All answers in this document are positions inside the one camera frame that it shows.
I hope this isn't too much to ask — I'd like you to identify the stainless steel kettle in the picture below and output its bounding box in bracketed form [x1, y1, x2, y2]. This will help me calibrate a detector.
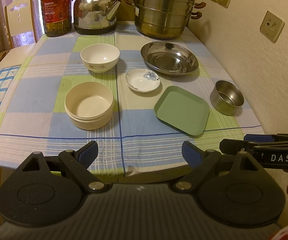
[72, 0, 121, 35]

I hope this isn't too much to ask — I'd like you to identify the small blue flower saucer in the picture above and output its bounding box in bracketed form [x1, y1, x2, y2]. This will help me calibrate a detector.
[124, 68, 161, 93]

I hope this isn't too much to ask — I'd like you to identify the checked tablecloth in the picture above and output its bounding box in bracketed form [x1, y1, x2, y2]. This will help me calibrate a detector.
[0, 23, 263, 178]

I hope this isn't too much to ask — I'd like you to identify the white wooden chair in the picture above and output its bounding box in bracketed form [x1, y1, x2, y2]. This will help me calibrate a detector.
[0, 0, 38, 69]

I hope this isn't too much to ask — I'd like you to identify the green square plastic plate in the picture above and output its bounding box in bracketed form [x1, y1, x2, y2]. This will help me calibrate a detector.
[154, 86, 210, 136]

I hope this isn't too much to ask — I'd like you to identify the white ceramic floral bowl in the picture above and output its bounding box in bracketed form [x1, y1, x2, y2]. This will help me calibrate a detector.
[80, 43, 120, 74]

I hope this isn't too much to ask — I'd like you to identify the wall data socket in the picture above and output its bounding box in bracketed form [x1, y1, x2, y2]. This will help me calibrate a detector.
[259, 11, 285, 43]

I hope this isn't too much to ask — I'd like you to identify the stainless steel steamer pot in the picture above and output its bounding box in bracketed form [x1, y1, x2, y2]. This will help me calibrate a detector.
[124, 0, 206, 40]

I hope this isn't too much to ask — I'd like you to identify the small stainless steel bowl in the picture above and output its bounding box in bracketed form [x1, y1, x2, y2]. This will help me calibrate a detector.
[210, 80, 244, 116]

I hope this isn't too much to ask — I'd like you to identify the cream plastic round bowl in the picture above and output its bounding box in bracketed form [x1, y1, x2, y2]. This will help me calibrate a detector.
[64, 81, 115, 131]

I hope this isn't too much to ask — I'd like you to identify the large stainless steel plate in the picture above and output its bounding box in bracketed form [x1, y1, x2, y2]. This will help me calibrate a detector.
[140, 41, 199, 77]

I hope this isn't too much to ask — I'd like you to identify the cooking oil bottle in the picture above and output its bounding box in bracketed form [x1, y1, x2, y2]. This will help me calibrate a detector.
[41, 0, 72, 37]

